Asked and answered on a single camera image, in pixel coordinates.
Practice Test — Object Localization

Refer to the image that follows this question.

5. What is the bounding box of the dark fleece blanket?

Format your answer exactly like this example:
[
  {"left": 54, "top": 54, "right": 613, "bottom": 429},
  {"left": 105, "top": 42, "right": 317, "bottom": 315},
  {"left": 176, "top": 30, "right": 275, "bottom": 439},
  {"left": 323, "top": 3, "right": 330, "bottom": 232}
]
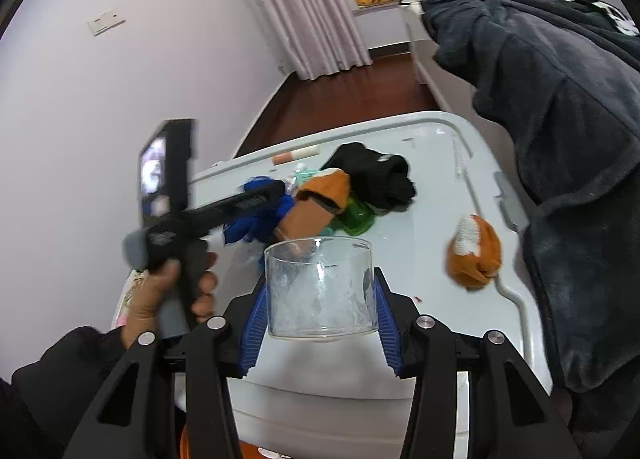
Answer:
[{"left": 421, "top": 0, "right": 639, "bottom": 458}]

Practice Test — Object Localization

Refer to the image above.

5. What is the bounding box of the orange trash bucket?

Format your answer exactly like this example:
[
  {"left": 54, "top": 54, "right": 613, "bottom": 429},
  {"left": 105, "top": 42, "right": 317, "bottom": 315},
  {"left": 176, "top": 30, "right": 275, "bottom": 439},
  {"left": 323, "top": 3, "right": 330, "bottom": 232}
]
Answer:
[{"left": 179, "top": 425, "right": 290, "bottom": 459}]

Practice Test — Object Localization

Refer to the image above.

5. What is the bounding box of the white wall socket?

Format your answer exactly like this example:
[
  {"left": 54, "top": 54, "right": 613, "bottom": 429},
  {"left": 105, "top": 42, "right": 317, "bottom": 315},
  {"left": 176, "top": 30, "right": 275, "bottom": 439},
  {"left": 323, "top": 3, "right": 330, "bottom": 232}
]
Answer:
[{"left": 87, "top": 9, "right": 126, "bottom": 36}]

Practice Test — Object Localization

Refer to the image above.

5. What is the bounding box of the black camera phone mount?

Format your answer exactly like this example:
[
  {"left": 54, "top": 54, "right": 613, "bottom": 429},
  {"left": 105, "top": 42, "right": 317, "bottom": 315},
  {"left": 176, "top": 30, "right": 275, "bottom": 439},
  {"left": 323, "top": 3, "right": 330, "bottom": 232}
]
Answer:
[{"left": 138, "top": 119, "right": 196, "bottom": 227}]

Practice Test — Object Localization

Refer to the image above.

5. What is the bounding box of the black sleeve forearm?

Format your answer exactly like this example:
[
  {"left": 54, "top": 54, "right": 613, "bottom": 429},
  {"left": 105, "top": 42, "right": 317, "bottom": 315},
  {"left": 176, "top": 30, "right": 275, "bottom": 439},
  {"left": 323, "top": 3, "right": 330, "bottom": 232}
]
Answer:
[{"left": 1, "top": 327, "right": 126, "bottom": 458}]

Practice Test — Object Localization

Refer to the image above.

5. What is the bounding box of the orange white small packet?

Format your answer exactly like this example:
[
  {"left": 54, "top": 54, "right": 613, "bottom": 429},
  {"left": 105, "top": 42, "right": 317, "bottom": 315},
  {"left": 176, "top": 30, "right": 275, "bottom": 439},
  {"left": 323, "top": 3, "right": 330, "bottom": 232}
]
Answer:
[{"left": 271, "top": 145, "right": 320, "bottom": 165}]

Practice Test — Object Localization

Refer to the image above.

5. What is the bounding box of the pink white curtain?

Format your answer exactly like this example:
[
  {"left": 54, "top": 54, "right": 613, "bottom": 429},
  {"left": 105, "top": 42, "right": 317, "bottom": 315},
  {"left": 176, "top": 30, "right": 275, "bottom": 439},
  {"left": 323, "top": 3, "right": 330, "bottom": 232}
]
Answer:
[{"left": 258, "top": 0, "right": 372, "bottom": 81}]

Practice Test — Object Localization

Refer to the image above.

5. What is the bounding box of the green plastic container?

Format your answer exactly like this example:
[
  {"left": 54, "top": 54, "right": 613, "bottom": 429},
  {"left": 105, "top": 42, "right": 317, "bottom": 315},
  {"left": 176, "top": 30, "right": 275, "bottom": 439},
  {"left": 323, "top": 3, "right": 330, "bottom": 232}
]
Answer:
[{"left": 330, "top": 197, "right": 376, "bottom": 237}]

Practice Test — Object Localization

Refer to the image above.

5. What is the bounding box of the person left hand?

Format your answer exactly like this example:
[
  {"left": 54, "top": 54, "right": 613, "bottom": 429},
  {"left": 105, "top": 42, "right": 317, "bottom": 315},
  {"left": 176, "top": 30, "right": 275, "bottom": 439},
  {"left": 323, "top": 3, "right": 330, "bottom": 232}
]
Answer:
[{"left": 119, "top": 250, "right": 220, "bottom": 350}]

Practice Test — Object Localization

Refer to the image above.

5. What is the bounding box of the black sock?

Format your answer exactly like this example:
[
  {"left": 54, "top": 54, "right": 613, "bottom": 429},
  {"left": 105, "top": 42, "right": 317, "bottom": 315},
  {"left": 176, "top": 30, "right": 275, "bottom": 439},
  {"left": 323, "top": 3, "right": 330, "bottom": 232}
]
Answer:
[{"left": 321, "top": 142, "right": 416, "bottom": 211}]

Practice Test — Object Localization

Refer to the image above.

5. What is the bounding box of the clear plastic cup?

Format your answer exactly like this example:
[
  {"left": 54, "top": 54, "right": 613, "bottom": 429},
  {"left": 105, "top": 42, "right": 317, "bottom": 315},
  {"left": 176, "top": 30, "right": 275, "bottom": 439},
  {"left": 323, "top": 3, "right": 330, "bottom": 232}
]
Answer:
[{"left": 265, "top": 237, "right": 378, "bottom": 342}]

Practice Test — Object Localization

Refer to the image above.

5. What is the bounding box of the teal aloe gel tube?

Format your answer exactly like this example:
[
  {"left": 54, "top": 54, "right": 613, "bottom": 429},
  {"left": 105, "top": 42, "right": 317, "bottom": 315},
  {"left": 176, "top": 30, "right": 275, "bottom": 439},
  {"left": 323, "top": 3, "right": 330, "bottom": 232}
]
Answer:
[{"left": 293, "top": 163, "right": 319, "bottom": 187}]

